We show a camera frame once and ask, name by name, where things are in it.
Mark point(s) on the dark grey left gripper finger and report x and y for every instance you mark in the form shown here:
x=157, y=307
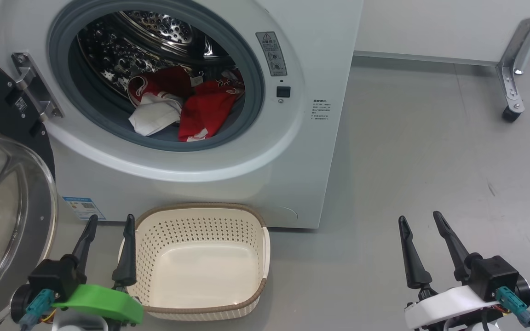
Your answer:
x=128, y=262
x=84, y=248

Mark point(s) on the blue energy label sticker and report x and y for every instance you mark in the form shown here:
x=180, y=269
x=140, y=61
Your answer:
x=83, y=209

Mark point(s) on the red basketball jersey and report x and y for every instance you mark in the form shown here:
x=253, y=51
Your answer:
x=210, y=110

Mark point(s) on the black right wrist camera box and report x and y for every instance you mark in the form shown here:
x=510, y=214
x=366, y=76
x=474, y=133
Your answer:
x=492, y=276

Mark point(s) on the black door latch socket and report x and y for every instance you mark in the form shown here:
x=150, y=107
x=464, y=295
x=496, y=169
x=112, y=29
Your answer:
x=283, y=92

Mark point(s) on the grey metal door hinge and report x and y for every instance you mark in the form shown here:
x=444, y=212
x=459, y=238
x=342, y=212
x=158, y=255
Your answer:
x=35, y=89

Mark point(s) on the grey metal cart leg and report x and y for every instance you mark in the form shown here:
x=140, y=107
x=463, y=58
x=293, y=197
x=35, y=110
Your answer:
x=430, y=27

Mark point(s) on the grey warning sticker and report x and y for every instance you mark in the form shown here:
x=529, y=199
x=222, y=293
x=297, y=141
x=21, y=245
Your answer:
x=272, y=53

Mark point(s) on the white garment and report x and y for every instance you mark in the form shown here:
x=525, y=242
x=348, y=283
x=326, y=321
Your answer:
x=154, y=117

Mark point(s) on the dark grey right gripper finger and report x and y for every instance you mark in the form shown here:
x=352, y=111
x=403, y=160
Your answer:
x=451, y=241
x=414, y=262

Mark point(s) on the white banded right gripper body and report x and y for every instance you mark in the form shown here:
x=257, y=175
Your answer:
x=444, y=303

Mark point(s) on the white front-load washing machine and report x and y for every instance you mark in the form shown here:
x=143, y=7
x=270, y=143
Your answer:
x=292, y=161

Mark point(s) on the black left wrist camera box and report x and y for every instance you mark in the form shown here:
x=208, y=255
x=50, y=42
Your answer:
x=55, y=276

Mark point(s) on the grey rubber door seal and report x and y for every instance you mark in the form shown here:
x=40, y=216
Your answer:
x=255, y=92

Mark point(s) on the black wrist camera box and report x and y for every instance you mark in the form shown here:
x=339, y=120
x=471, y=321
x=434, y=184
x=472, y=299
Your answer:
x=55, y=276
x=492, y=276

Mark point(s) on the perforated steel drum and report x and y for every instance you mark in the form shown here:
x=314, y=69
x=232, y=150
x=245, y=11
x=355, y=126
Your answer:
x=154, y=27

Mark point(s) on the cream perforated plastic laundry basket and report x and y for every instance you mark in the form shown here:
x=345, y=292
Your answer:
x=200, y=276

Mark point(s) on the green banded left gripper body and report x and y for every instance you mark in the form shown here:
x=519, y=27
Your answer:
x=104, y=303

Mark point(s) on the black round glass machine door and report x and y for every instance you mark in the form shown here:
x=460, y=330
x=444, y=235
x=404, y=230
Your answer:
x=7, y=207

